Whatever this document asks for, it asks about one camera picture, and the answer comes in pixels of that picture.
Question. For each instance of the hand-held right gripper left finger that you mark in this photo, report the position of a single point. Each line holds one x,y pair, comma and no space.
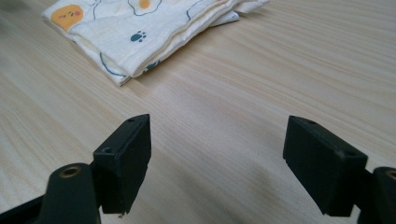
124,165

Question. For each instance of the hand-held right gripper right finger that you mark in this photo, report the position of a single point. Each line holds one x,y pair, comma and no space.
323,168

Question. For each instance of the cream printed cloth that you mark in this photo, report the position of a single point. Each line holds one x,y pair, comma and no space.
137,34

